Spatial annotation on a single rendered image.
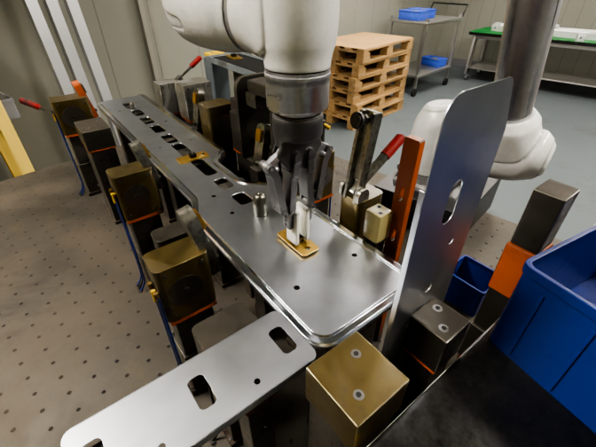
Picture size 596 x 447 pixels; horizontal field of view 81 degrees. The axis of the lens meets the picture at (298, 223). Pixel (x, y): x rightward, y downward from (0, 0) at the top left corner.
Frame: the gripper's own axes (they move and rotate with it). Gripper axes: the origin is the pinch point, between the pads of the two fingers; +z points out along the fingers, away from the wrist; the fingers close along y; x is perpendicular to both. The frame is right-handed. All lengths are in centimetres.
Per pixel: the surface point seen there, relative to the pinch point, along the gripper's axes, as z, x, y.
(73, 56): 6, -237, -4
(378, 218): -1.5, 9.1, -10.7
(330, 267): 4.6, 8.6, -0.4
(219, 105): -4, -60, -16
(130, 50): 14, -282, -50
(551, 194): -15.3, 30.5, -14.0
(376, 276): 4.6, 14.9, -5.0
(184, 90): -5, -76, -12
